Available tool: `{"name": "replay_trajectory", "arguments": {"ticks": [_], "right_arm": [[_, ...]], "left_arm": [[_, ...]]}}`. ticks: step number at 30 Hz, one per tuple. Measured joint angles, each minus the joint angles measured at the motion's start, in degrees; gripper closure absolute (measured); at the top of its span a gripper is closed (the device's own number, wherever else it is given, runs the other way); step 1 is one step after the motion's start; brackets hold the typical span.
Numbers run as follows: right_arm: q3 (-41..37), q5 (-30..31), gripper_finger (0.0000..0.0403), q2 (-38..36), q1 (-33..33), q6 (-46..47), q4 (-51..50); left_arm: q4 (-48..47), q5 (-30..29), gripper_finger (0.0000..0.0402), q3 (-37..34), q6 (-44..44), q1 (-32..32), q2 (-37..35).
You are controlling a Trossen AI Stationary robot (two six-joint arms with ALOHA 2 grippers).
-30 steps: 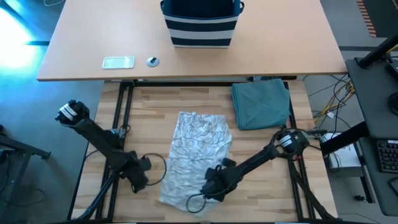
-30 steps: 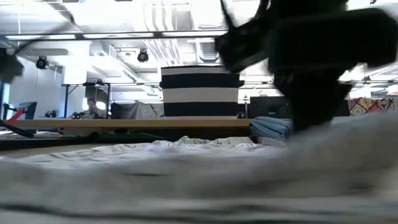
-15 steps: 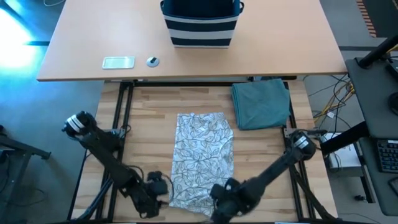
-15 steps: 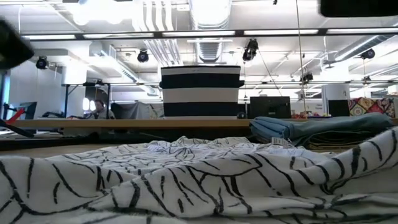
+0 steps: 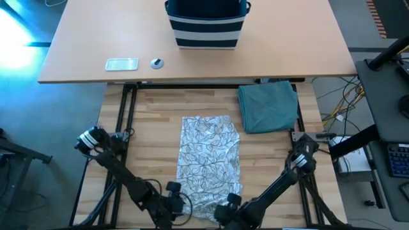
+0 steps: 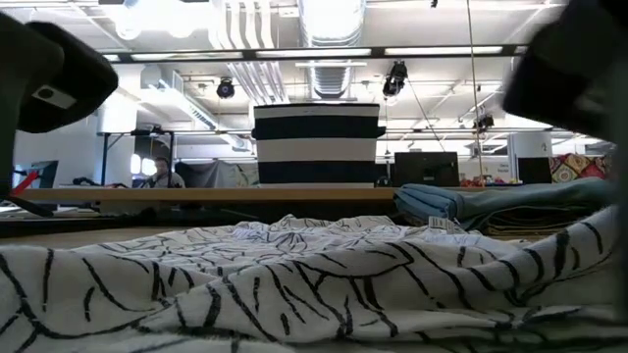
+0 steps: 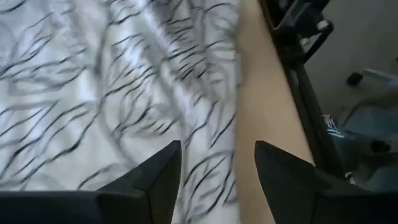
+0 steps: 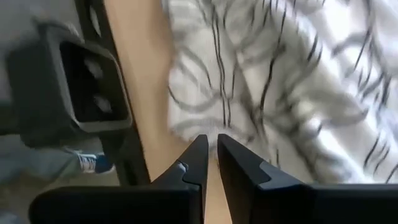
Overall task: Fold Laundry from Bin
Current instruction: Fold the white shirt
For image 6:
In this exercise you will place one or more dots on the black ceiling camera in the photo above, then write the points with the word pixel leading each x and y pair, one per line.
pixel 485 121
pixel 396 77
pixel 225 88

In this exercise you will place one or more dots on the small red bar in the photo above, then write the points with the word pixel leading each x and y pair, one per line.
pixel 25 183

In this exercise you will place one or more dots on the grey covered bundle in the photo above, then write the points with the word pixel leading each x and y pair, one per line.
pixel 211 174

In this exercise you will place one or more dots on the person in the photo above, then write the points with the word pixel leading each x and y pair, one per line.
pixel 164 177

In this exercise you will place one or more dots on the black monitor on stand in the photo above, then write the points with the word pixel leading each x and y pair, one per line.
pixel 46 171

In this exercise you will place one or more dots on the white cabinet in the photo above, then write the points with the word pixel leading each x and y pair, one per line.
pixel 530 144

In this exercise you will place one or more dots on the white leaf-print cloth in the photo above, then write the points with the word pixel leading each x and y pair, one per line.
pixel 294 284

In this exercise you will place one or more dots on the black monitor box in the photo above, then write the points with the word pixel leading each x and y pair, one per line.
pixel 426 169

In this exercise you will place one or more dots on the small colourful toys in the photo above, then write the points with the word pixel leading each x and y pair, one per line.
pixel 490 182

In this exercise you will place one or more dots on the khaki shorts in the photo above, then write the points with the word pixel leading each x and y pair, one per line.
pixel 539 223

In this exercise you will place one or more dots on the light wooden office desk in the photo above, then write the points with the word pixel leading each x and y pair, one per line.
pixel 245 194

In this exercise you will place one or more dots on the black aluminium table frame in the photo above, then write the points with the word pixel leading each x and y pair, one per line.
pixel 122 223

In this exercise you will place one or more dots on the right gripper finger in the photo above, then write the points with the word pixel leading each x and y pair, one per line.
pixel 622 220

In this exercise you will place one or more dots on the black frame table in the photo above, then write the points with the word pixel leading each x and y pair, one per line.
pixel 137 133

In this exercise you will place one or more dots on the small black screen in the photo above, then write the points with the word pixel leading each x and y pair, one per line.
pixel 535 170

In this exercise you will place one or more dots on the teal green shorts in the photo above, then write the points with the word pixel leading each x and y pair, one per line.
pixel 490 201

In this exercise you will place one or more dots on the navy white striped fabric bin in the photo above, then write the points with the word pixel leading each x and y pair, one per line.
pixel 316 147

